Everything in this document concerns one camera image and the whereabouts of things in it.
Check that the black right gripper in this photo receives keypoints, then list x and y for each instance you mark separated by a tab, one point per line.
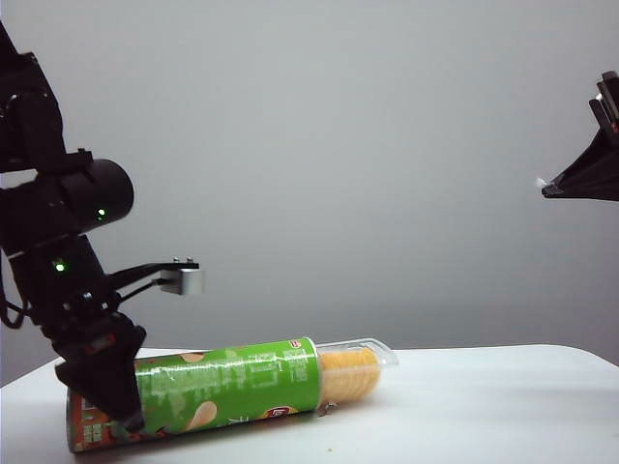
610	99

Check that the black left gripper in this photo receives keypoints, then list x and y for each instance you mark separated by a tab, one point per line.
92	321

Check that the green chips tub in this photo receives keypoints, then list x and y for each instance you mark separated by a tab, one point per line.
232	386

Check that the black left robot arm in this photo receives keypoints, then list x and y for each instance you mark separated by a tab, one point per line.
43	208

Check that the stack of yellow chips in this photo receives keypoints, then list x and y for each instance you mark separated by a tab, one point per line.
349	376

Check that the transparent plastic chips container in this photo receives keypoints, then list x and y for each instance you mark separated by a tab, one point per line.
384	360

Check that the black left camera bracket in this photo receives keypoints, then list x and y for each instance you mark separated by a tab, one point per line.
145	269

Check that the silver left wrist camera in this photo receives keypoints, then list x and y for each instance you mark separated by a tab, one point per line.
186	281

